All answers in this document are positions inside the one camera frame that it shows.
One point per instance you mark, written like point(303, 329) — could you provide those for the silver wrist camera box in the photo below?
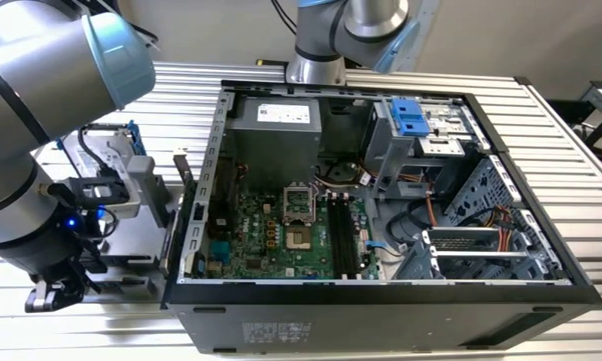
point(125, 207)

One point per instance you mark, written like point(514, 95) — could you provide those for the black RAM slot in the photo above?
point(349, 240)
point(336, 233)

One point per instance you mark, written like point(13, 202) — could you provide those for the yellow black plug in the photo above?
point(258, 62)

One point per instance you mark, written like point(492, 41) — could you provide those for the grey power supply unit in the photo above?
point(274, 150)

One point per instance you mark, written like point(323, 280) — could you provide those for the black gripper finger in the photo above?
point(93, 267)
point(49, 297)

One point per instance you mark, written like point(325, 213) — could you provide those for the black box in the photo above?
point(571, 111)

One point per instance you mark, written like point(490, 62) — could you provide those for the green motherboard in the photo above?
point(250, 240)

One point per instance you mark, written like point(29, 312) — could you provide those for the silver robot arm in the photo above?
point(29, 94)

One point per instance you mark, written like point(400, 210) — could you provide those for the hard disk in blue carrier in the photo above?
point(114, 148)

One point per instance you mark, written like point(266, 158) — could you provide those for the grey parts rack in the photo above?
point(149, 195)

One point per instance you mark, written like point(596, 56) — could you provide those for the CPU socket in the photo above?
point(299, 238)

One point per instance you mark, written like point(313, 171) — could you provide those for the grey disk bay cage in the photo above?
point(476, 255)

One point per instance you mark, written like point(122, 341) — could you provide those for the black PC case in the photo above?
point(331, 323)

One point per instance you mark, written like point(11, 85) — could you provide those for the graphics card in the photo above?
point(188, 188)

